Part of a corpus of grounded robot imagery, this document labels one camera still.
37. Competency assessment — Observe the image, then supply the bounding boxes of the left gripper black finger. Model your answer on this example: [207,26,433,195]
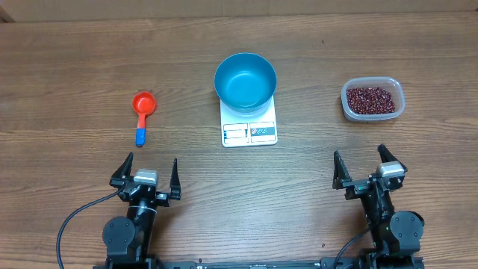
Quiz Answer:
[111,152,134,180]
[170,158,181,194]

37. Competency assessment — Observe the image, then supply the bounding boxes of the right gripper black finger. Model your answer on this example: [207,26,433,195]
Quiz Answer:
[332,151,352,189]
[377,143,408,173]

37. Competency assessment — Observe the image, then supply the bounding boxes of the orange scoop with blue handle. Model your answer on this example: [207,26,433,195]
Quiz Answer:
[131,91,157,147]

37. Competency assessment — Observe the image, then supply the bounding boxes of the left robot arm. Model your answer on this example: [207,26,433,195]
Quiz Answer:
[102,153,181,269]

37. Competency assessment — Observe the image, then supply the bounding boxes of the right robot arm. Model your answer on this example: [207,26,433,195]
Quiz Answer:
[332,144,425,269]

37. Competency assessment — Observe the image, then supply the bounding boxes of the white digital kitchen scale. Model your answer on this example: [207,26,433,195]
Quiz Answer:
[220,98,278,148]

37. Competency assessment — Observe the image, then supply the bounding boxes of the teal plastic bowl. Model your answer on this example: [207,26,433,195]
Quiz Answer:
[214,52,278,112]

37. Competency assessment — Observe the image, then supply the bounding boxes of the red adzuki beans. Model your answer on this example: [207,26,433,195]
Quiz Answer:
[346,87,395,114]

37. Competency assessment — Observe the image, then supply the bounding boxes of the clear plastic food container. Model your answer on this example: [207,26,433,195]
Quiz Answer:
[341,77,406,122]

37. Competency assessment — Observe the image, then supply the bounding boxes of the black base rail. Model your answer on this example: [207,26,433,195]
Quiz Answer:
[156,256,426,269]

